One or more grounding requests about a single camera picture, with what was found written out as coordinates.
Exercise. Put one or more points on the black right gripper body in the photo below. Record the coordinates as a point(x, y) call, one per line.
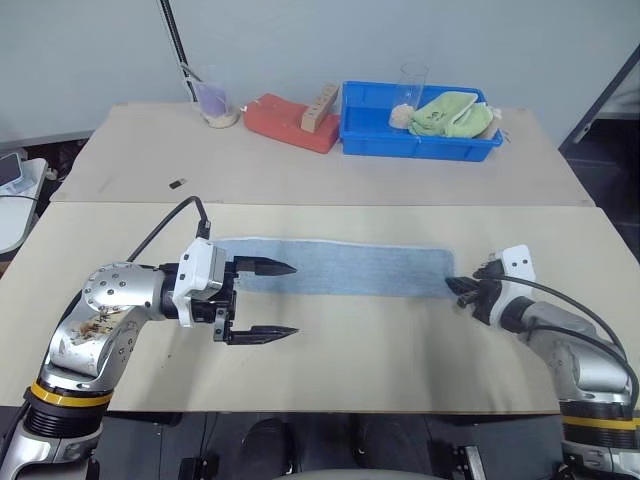
point(487, 300)

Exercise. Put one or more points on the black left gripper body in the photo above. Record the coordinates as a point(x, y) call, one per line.
point(222, 310)

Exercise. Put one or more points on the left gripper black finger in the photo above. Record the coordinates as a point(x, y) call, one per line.
point(265, 334)
point(267, 267)

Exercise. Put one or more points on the light blue towel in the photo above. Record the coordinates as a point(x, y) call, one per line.
point(350, 267)

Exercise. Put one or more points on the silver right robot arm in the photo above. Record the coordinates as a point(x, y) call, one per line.
point(575, 345)

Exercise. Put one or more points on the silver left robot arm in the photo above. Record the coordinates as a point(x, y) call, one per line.
point(100, 320)

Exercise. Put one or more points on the dark rounded shape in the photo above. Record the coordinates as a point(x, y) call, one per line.
point(267, 445)

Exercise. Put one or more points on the small black clip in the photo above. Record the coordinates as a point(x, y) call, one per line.
point(177, 183)

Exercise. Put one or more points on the red-orange foam block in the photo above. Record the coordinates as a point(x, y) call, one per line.
point(280, 120)

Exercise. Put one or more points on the wooden block with holes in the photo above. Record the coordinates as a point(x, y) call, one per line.
point(317, 110)

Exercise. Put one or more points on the green folded cloth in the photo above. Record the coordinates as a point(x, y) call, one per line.
point(440, 117)

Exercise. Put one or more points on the blue plastic bin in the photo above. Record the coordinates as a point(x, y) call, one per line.
point(380, 132)

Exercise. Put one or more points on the clear cup with purple liner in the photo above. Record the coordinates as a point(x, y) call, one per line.
point(215, 100)

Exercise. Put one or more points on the dark cabinet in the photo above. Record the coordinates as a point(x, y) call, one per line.
point(605, 145)

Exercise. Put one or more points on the tall clear glass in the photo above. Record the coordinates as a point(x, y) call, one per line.
point(410, 95)

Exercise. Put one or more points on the white side cart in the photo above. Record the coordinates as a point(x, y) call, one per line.
point(20, 210)

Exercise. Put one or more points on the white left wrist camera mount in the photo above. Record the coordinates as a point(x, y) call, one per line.
point(197, 270)

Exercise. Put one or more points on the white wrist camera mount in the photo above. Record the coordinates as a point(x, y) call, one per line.
point(197, 270)
point(520, 262)

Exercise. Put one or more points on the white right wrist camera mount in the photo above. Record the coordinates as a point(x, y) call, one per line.
point(520, 262)

